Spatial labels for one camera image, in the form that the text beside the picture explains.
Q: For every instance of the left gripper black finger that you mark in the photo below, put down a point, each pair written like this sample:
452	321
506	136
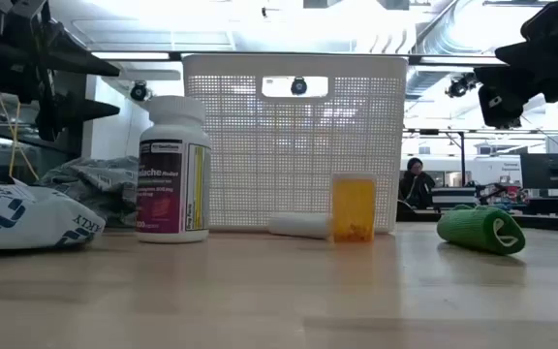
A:
73	55
61	116

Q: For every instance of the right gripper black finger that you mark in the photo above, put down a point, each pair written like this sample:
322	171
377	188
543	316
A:
506	92
526	54

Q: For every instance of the white bag blue print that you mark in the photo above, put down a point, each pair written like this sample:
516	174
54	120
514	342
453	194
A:
32	218

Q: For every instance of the white pill bottle maroon label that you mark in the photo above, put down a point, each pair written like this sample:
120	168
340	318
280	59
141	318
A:
172	194

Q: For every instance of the green bandage roll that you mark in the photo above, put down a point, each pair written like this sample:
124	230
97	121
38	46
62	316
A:
473	230

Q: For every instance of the orange pill vial white cap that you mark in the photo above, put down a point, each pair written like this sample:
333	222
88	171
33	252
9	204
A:
354	208

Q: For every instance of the white perforated plastic basket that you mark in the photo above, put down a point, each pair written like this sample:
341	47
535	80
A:
284	145

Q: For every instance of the grey patterned cloth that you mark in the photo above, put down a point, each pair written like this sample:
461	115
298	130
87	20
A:
95	189

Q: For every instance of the large black computer monitor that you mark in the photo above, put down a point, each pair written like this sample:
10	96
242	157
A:
550	169

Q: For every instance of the striped storage box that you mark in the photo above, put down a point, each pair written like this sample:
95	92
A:
453	199

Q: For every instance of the person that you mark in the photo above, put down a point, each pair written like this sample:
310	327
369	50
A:
417	189

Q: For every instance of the black camera cluster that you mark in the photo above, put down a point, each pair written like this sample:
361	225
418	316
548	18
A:
459	87

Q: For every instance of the black round ceiling camera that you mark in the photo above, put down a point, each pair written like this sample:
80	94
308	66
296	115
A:
299	86
139	92

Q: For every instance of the black vertical post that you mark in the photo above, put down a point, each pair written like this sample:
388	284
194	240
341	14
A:
462	160

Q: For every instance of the black overhead frame beam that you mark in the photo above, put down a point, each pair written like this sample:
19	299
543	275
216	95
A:
175	56

